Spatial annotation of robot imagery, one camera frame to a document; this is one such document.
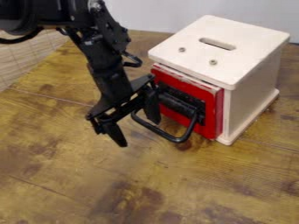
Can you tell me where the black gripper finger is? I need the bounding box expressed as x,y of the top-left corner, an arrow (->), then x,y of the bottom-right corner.
102,122 -> 127,147
145,88 -> 162,124

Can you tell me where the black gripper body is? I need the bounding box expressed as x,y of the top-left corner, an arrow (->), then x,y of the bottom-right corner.
87,62 -> 157,134

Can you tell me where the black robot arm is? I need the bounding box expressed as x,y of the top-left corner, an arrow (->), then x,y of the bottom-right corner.
0,0 -> 161,147

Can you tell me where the red drawer front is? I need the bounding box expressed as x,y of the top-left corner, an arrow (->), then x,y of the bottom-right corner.
151,63 -> 225,140

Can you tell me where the white wooden drawer box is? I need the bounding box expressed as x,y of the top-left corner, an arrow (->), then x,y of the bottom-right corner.
149,15 -> 290,145

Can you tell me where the black metal drawer handle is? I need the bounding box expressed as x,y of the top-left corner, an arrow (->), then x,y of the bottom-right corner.
130,94 -> 206,144

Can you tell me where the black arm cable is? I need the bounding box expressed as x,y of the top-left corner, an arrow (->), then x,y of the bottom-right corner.
121,50 -> 145,68

